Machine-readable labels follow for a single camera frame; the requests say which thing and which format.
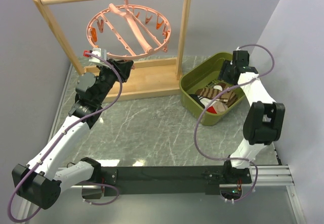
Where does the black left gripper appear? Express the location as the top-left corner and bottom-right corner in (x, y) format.
(95, 58), (134, 104)

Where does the brown striped sock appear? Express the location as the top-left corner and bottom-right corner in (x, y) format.
(195, 82), (238, 107)

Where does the pink round clip hanger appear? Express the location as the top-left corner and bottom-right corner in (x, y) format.
(86, 0), (172, 60)

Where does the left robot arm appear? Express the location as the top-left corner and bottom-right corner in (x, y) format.
(12, 59), (134, 209)

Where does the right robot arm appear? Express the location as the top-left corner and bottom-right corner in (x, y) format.
(218, 50), (286, 183)

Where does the wooden hanger rack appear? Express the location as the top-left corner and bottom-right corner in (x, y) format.
(32, 0), (191, 100)

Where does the green plastic bin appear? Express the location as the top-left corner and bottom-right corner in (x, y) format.
(180, 52), (246, 126)

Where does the beige sock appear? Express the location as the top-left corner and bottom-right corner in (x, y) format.
(211, 101), (228, 114)

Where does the black base bar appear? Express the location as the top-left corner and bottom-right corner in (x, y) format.
(83, 164), (252, 195)

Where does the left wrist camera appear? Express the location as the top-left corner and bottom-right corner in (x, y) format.
(83, 47), (107, 64)

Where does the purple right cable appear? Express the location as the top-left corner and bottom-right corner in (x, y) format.
(193, 44), (275, 204)

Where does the purple cable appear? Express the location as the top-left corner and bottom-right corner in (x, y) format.
(193, 44), (275, 204)
(7, 53), (124, 222)

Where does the aluminium rail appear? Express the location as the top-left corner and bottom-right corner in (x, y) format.
(256, 165), (295, 186)

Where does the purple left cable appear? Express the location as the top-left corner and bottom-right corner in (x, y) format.
(7, 53), (124, 222)

